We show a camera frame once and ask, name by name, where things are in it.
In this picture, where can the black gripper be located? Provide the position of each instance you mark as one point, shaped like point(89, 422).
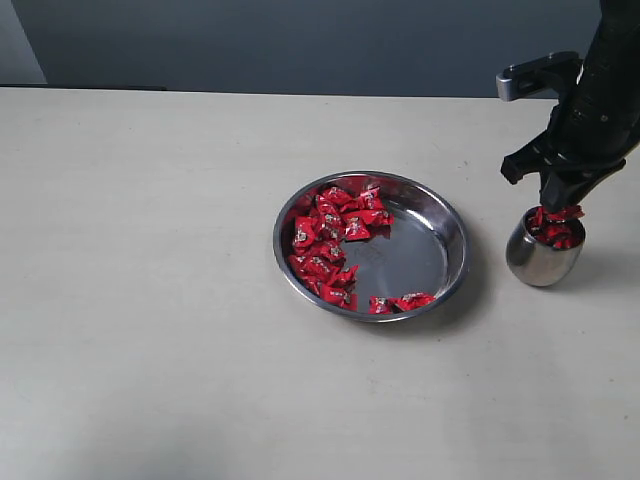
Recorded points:
point(591, 130)

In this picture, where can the red candy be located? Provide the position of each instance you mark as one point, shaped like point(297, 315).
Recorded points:
point(412, 301)
point(380, 306)
point(304, 234)
point(337, 196)
point(560, 236)
point(542, 216)

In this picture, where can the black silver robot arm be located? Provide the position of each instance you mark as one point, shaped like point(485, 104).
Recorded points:
point(614, 49)

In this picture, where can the steel cup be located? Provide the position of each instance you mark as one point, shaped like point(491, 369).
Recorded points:
point(534, 263)

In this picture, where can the round steel plate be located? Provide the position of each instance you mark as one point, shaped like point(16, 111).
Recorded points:
point(426, 250)

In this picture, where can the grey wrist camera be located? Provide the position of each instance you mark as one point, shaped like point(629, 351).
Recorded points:
point(557, 72)

